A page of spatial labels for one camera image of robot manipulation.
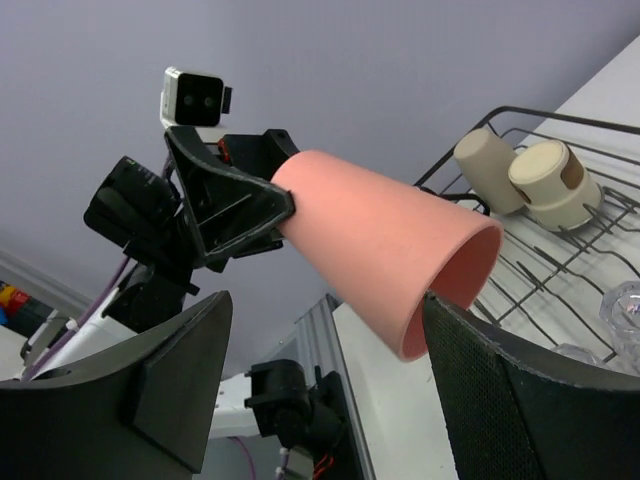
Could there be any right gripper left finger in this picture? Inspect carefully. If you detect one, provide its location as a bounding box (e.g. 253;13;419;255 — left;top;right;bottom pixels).
1;291;233;479

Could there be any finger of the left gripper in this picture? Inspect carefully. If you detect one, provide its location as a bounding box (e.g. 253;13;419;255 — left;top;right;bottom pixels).
165;127;294;272

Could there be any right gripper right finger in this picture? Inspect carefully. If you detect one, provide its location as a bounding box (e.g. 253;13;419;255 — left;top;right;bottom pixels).
423;293;639;479

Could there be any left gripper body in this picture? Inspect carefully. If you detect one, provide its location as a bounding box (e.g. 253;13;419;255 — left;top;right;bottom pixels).
84;127;299;295

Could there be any salmon pink tumbler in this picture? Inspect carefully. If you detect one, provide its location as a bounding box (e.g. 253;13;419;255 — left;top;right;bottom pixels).
273;151;503;362

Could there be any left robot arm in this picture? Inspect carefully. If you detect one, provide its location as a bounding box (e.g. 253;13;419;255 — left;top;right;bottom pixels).
1;126;297;479

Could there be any clear glass lower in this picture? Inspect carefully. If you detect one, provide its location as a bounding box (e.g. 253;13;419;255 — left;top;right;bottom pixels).
552;343;639;376

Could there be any clear glass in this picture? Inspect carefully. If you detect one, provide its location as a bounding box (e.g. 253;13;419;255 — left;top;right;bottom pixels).
552;343;639;376
599;281;639;331

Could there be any clear glass upper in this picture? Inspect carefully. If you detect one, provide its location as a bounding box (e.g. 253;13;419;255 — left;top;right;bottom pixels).
599;281;639;331

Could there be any beige two-tier cup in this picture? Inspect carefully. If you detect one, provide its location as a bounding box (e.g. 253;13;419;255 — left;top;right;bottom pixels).
508;140;603;232

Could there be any wire dish rack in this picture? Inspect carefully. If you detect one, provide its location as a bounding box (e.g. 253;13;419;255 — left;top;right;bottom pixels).
416;106;639;370

